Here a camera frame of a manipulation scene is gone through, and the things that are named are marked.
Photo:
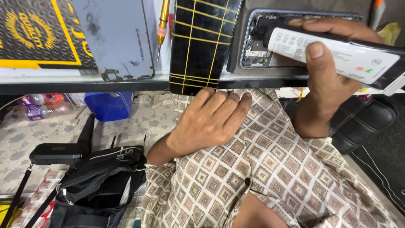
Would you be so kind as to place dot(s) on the white printed carton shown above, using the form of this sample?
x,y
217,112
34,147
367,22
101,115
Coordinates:
x,y
75,98

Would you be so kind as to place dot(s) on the heap of red white packets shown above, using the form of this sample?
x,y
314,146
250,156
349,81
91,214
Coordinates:
x,y
41,196

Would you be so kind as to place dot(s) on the plastic bottle with red label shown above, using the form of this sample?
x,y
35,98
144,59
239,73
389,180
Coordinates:
x,y
41,98

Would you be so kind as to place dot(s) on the black phone with yellow bands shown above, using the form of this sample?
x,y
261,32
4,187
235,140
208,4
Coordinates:
x,y
202,50

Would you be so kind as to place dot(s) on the black leather seat cushion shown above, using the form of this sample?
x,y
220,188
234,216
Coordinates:
x,y
357,123

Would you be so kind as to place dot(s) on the black fabric bag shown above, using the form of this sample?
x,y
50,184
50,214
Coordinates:
x,y
95,190

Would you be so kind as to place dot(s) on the black yellow work mat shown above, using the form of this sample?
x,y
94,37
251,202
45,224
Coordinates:
x,y
31,31

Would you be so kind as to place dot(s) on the yellow screwdriver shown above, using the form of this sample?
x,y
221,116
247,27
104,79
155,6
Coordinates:
x,y
163,19

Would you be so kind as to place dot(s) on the plastic bottle with purple label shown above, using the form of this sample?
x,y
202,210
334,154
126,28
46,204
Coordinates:
x,y
41,112

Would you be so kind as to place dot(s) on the grey work pad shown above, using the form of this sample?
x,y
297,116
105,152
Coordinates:
x,y
234,47

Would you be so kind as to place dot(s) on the grey phone back cover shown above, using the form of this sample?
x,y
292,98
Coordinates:
x,y
114,38

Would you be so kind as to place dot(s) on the black white phone battery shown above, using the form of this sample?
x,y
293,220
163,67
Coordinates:
x,y
357,60

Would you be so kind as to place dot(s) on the person's left hand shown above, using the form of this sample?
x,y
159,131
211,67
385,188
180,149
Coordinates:
x,y
202,126

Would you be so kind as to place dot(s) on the black folded umbrella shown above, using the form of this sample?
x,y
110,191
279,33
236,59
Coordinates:
x,y
87,133

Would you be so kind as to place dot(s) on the black box device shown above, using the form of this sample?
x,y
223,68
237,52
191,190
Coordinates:
x,y
55,154

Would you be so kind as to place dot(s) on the orange grey tool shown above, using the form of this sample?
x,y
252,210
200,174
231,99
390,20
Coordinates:
x,y
377,6

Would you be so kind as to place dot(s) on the yellowish plastic bag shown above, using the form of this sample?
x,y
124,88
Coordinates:
x,y
389,33

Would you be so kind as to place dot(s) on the blue plastic container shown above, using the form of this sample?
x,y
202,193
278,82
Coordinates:
x,y
107,106

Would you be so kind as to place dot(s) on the opened blue phone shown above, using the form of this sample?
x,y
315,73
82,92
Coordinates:
x,y
253,41

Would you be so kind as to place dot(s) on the beige patterned shirt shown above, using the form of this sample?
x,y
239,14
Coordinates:
x,y
284,177

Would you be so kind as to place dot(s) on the person's right hand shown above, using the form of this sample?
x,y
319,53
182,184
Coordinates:
x,y
326,88

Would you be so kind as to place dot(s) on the yellow packet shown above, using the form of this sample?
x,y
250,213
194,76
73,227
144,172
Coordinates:
x,y
6,215

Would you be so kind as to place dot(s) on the black ribbed floor mat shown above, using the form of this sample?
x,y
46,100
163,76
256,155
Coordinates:
x,y
386,152

